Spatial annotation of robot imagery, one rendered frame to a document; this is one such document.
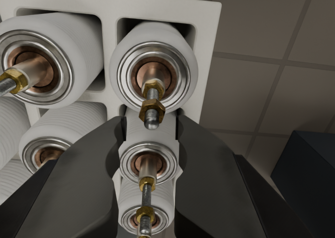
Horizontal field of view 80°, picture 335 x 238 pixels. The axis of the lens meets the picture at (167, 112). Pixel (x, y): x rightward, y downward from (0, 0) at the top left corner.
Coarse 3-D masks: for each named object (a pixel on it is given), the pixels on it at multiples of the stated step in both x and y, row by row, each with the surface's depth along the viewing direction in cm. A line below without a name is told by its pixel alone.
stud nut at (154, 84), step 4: (148, 84) 17; (152, 84) 17; (156, 84) 17; (160, 84) 18; (144, 88) 17; (148, 88) 17; (156, 88) 17; (160, 88) 17; (144, 92) 17; (160, 92) 18; (144, 96) 18; (160, 96) 18; (160, 100) 18
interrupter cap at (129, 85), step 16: (144, 48) 19; (160, 48) 19; (128, 64) 20; (144, 64) 20; (160, 64) 20; (176, 64) 20; (128, 80) 21; (176, 80) 21; (128, 96) 21; (176, 96) 22
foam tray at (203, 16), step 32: (0, 0) 23; (32, 0) 23; (64, 0) 23; (96, 0) 23; (128, 0) 24; (160, 0) 24; (192, 0) 24; (128, 32) 35; (192, 32) 28; (96, 96) 29; (192, 96) 30
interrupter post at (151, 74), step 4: (148, 72) 20; (152, 72) 19; (156, 72) 19; (160, 72) 20; (144, 76) 20; (148, 76) 18; (152, 76) 18; (156, 76) 18; (160, 76) 19; (144, 80) 18; (148, 80) 18; (152, 80) 18; (156, 80) 18; (160, 80) 18; (164, 80) 19; (144, 84) 18; (164, 84) 18; (164, 88) 18; (164, 92) 18
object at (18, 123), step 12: (0, 108) 28; (12, 108) 29; (24, 108) 31; (0, 120) 27; (12, 120) 29; (24, 120) 31; (0, 132) 26; (12, 132) 28; (24, 132) 30; (0, 144) 26; (12, 144) 28; (0, 156) 26; (12, 156) 30; (0, 168) 27
